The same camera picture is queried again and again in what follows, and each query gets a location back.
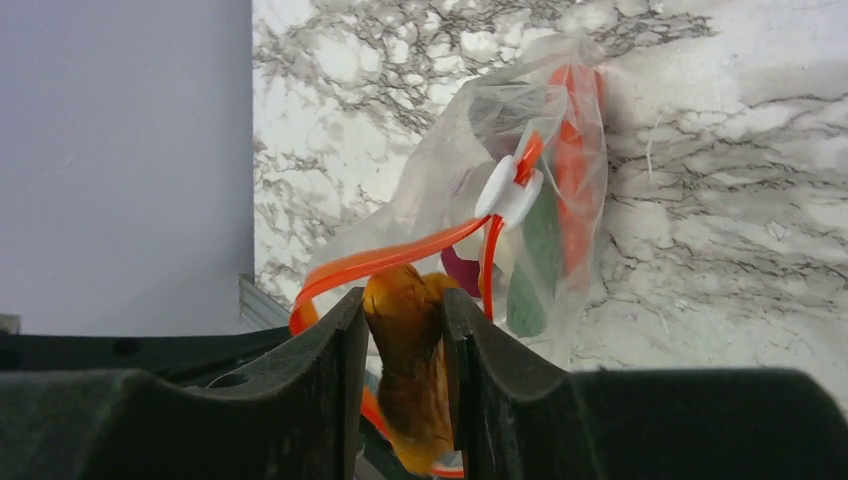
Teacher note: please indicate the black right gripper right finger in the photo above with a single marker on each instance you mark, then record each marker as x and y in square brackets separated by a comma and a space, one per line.
[515, 415]

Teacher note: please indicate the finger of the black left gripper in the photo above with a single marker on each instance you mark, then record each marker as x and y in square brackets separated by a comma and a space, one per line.
[182, 360]

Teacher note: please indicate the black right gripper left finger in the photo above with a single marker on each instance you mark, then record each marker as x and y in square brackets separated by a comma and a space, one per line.
[292, 413]

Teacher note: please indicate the green toy cucumber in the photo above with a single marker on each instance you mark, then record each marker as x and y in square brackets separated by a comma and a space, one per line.
[533, 284]

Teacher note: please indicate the orange yellow toy pepper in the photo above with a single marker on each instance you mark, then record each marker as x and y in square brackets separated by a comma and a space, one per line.
[404, 312]

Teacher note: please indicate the magenta toy beet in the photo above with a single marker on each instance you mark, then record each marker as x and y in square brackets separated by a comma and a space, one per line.
[465, 272]

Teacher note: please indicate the clear zip bag orange zipper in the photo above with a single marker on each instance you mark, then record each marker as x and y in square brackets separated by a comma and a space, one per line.
[469, 184]

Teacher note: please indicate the red toy chili pepper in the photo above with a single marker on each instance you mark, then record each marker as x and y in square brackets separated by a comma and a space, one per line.
[576, 161]

